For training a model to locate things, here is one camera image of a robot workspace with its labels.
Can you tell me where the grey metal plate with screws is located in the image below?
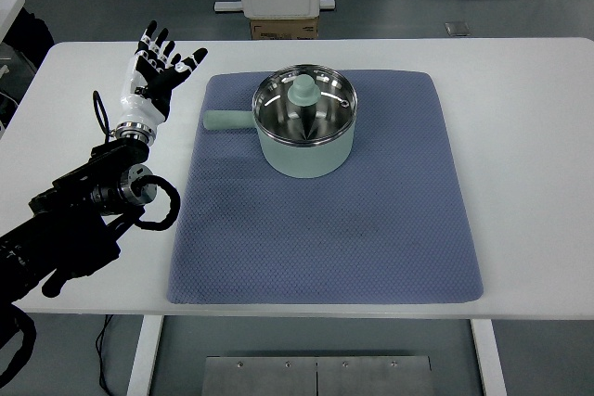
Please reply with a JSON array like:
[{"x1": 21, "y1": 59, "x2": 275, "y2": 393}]
[{"x1": 200, "y1": 355, "x2": 437, "y2": 396}]

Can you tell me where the black floor cable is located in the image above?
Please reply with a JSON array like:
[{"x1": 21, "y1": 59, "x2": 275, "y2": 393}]
[{"x1": 94, "y1": 315, "x2": 115, "y2": 396}]

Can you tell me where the white table leg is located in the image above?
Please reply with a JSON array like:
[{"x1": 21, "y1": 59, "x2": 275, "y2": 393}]
[
  {"x1": 125, "y1": 316, "x2": 164, "y2": 396},
  {"x1": 470, "y1": 319, "x2": 509, "y2": 396}
]

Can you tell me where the glass lid with green knob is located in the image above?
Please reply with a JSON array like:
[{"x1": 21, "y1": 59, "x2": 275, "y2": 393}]
[{"x1": 252, "y1": 64, "x2": 359, "y2": 147}]

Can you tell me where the white side table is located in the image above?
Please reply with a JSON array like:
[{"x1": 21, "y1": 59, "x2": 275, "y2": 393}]
[{"x1": 0, "y1": 0, "x2": 27, "y2": 45}]

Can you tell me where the black chair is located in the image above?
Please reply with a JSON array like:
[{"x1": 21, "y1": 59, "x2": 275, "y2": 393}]
[{"x1": 8, "y1": 8, "x2": 56, "y2": 73}]

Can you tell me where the green pot with handle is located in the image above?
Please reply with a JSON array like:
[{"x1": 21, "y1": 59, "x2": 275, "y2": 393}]
[{"x1": 203, "y1": 64, "x2": 359, "y2": 180}]

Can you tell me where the blue textured mat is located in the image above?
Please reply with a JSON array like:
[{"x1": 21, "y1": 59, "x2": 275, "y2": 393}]
[{"x1": 165, "y1": 70, "x2": 484, "y2": 307}]

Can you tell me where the brown cardboard box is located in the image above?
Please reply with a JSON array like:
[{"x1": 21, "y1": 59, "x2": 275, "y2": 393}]
[{"x1": 249, "y1": 17, "x2": 320, "y2": 41}]

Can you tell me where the grey floor outlet plate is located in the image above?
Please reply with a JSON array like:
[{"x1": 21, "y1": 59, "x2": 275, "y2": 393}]
[{"x1": 444, "y1": 21, "x2": 472, "y2": 38}]

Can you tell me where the white and black hand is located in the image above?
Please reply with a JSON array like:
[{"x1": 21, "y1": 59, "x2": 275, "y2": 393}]
[{"x1": 115, "y1": 19, "x2": 209, "y2": 131}]

